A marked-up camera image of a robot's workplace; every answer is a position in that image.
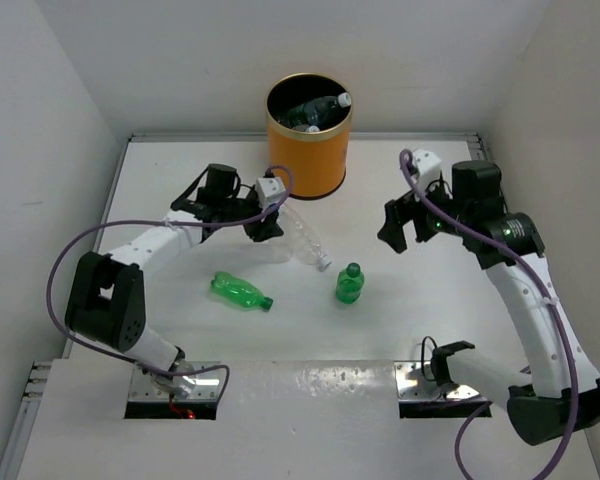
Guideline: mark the green lying bottle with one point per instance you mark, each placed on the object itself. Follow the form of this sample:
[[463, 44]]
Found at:
[[239, 292]]

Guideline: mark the clear bottle red-white label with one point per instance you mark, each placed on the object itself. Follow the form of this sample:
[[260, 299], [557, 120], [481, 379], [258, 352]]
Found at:
[[306, 128]]

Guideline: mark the orange cylindrical bin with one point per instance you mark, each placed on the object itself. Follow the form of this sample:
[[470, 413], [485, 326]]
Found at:
[[317, 161]]

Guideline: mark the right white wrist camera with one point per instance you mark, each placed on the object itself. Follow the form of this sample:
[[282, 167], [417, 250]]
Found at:
[[425, 168]]

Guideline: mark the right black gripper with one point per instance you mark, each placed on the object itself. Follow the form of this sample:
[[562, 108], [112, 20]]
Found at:
[[397, 212]]

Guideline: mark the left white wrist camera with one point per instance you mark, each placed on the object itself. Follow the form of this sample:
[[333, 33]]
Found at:
[[269, 190]]

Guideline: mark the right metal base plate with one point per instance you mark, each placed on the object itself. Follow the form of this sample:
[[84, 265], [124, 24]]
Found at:
[[415, 384]]

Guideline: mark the clear bottle white cap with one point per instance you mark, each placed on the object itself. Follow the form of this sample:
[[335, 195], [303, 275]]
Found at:
[[307, 247]]

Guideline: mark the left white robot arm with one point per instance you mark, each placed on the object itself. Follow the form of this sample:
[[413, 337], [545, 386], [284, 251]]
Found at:
[[106, 307]]

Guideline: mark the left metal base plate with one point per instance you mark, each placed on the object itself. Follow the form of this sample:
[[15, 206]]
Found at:
[[147, 387]]

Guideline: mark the clear bottle blue cap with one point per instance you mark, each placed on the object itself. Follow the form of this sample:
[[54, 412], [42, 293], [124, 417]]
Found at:
[[277, 250]]

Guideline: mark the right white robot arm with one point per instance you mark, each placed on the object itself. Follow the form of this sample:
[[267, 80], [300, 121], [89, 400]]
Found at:
[[561, 392]]

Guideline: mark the metal base plate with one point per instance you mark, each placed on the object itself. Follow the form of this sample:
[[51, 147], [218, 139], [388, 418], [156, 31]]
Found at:
[[415, 384], [147, 387]]

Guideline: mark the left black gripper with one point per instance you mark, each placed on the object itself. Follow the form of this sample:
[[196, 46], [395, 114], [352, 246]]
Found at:
[[259, 230]]

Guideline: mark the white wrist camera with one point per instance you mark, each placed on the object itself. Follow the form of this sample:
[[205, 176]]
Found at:
[[425, 168], [269, 190]]

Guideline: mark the small green bottle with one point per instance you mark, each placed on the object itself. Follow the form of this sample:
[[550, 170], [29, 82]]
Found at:
[[350, 282]]

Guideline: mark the clear bottle green label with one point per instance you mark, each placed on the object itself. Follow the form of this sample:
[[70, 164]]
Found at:
[[319, 111]]

